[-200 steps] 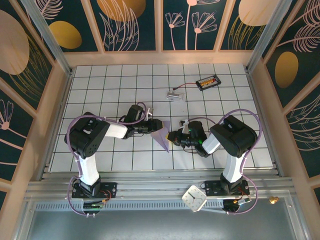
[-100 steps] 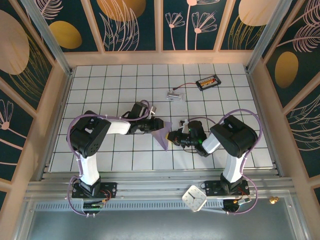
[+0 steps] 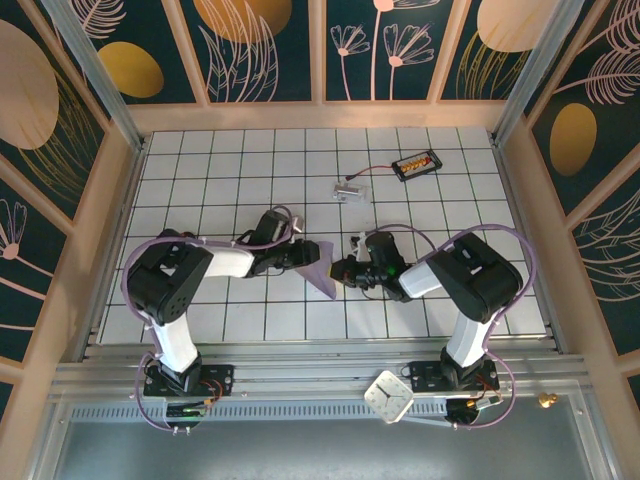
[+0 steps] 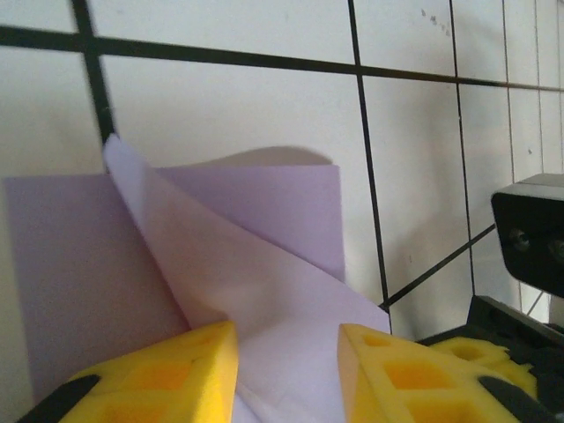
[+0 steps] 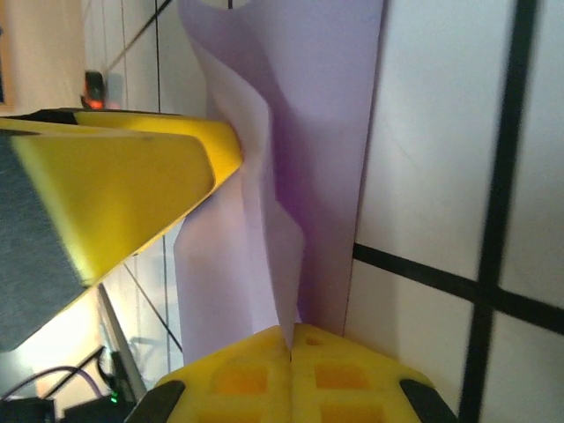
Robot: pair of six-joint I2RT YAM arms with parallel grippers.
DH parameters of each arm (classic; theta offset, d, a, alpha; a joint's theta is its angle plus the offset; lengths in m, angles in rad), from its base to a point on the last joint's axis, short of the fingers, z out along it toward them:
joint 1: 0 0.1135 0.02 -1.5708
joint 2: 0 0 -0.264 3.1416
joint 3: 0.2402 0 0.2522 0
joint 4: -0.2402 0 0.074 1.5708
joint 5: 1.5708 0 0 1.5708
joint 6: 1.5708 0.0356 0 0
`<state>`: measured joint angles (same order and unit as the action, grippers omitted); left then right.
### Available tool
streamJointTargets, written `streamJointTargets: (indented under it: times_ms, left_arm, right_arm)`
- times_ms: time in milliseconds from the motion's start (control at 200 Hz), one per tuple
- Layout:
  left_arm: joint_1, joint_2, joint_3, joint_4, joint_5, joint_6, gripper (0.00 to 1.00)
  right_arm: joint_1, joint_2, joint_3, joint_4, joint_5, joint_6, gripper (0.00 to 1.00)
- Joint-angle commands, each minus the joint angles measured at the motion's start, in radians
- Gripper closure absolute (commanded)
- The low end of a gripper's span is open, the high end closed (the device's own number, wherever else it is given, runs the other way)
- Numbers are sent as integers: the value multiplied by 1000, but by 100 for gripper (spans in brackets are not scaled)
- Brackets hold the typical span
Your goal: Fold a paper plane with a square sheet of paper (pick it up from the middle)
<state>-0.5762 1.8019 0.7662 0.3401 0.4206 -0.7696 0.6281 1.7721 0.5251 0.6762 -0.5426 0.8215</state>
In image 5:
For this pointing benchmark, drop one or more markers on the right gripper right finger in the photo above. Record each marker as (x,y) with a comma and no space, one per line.
(352,388)

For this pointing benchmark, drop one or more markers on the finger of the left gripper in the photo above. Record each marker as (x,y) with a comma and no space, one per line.
(110,194)
(176,128)

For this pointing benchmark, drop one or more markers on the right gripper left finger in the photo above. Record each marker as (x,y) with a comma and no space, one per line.
(238,388)

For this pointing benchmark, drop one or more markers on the lilac square paper sheet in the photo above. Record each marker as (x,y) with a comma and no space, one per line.
(317,132)

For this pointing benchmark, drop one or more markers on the orange black utility knife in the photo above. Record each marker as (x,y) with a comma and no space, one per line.
(94,88)

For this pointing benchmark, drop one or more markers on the aluminium table edge rail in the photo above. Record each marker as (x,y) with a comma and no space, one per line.
(119,339)

